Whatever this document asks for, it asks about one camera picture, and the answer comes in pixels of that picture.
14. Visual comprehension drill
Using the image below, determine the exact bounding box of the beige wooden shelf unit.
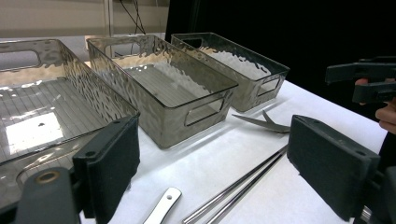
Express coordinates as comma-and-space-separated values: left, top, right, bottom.
0, 0, 171, 40

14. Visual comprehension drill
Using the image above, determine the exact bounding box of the smoky clear plastic bin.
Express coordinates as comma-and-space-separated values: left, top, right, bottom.
86, 33, 239, 149
0, 38, 140, 214
170, 32, 290, 113

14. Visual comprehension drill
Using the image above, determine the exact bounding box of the bundle of black cables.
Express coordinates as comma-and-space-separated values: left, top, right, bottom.
119, 0, 148, 35

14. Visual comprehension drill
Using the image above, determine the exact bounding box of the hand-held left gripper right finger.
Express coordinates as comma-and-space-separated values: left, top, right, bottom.
286, 114, 381, 222

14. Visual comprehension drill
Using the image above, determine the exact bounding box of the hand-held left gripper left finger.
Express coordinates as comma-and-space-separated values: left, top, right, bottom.
72, 115, 141, 224

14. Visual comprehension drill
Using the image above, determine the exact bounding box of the black curtain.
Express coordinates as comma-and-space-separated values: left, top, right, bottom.
164, 0, 396, 119

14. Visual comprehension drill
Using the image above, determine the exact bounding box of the white ceramic spoon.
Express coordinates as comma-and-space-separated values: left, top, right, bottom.
143, 186, 183, 224

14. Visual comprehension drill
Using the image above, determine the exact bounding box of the metal table knife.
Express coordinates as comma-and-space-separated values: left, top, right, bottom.
232, 113, 292, 134

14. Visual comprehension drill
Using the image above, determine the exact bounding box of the metal chopstick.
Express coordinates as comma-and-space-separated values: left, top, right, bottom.
205, 152, 287, 224
182, 147, 288, 224

